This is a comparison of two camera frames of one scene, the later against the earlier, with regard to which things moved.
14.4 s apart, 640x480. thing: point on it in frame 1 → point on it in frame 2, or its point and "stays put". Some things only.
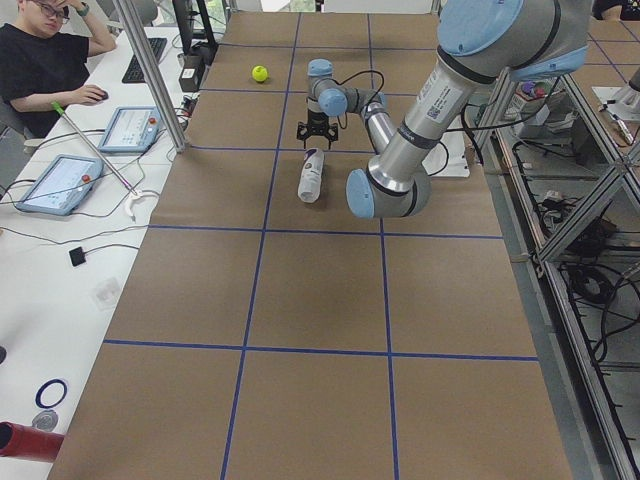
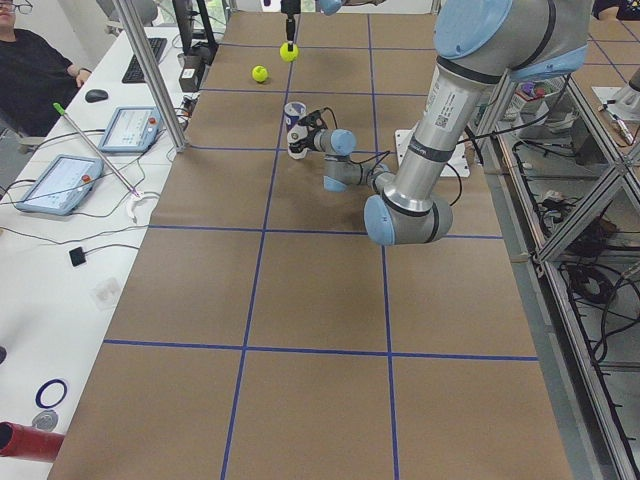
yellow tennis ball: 259,73 stays put
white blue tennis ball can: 311,175 → 293,110
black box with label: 192,73 stays put
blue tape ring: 42,389 stays put
